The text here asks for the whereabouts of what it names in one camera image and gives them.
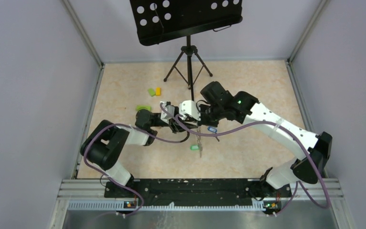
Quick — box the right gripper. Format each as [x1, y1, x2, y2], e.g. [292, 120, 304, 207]
[193, 104, 225, 128]

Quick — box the green key tag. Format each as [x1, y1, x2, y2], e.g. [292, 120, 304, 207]
[190, 145, 200, 151]

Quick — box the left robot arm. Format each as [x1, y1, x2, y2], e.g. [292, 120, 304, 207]
[80, 109, 185, 197]

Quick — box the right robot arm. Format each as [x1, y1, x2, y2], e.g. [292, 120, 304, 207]
[200, 81, 333, 197]

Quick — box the blue key tag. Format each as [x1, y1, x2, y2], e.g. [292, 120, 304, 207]
[207, 126, 217, 133]

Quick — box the silver key on green tag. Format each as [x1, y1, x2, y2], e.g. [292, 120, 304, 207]
[198, 144, 203, 158]

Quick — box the yellow block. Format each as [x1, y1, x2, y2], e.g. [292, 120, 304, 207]
[155, 87, 161, 96]

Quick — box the green curved block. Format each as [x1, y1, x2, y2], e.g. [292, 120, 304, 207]
[135, 105, 152, 111]

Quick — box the black music stand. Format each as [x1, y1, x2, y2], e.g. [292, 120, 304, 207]
[130, 0, 243, 99]

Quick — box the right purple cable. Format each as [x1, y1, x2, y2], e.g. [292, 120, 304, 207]
[174, 114, 331, 217]

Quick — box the purple cable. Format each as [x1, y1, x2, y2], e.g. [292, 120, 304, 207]
[81, 104, 191, 217]
[174, 114, 331, 217]

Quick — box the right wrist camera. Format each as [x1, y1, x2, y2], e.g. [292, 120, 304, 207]
[179, 100, 201, 121]

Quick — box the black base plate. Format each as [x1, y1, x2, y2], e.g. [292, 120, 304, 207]
[104, 178, 292, 207]

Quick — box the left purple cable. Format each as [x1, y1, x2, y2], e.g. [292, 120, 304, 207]
[81, 104, 191, 217]

